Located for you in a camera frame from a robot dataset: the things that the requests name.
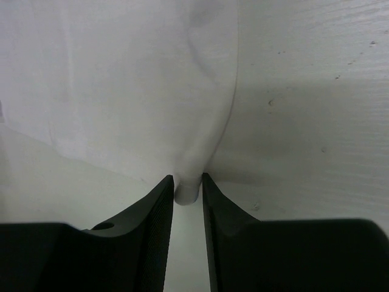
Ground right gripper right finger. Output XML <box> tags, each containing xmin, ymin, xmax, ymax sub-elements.
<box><xmin>202</xmin><ymin>174</ymin><xmax>388</xmax><ymax>291</ymax></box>

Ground white tank top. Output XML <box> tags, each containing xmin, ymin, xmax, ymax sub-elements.
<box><xmin>1</xmin><ymin>1</ymin><xmax>238</xmax><ymax>205</ymax></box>

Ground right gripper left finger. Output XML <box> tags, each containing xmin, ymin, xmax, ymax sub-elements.
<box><xmin>1</xmin><ymin>175</ymin><xmax>174</xmax><ymax>291</ymax></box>

